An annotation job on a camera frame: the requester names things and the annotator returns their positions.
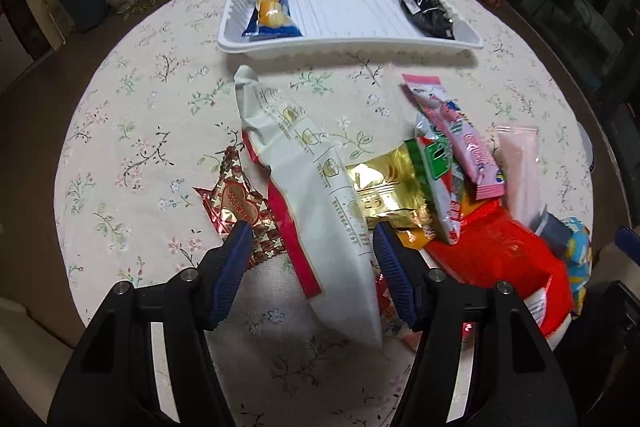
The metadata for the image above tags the green and white snack packet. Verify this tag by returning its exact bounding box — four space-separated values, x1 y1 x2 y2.
404 114 468 245

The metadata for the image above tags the gold snack packet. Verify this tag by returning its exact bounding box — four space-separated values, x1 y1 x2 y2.
345 142 435 230

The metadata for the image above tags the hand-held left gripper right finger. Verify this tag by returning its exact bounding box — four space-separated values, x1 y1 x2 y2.
372 222 581 427

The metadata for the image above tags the black snack packet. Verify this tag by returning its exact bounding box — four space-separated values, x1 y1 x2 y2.
395 0 457 42

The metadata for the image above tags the large white and red snack bag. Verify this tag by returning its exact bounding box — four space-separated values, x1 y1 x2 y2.
233 65 385 349

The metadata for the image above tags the red heart-print snack packet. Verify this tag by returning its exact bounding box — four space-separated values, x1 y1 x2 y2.
193 146 291 269

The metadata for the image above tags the blue cartoon-print snack packet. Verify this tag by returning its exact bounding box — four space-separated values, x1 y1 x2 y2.
555 217 593 315

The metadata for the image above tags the pale pink snack packet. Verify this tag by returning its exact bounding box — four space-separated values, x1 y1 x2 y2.
492 124 543 228

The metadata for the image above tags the red patterned snack packet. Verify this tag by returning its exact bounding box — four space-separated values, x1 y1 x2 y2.
372 272 421 350

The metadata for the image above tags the orange snack packet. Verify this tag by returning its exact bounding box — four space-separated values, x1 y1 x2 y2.
400 187 501 253

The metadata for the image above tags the dark plant pot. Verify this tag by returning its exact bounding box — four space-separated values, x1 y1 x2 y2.
57 0 108 32

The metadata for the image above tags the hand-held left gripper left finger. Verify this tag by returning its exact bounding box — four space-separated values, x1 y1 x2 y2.
47 221 255 427

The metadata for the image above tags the white plastic tray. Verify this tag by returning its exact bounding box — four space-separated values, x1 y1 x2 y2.
217 0 485 55

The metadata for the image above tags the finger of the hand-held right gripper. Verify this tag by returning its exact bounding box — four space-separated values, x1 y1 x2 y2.
614 226 640 268
580 279 640 413

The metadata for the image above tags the blue and yellow snack packet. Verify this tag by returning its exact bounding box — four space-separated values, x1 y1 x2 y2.
241 0 302 42

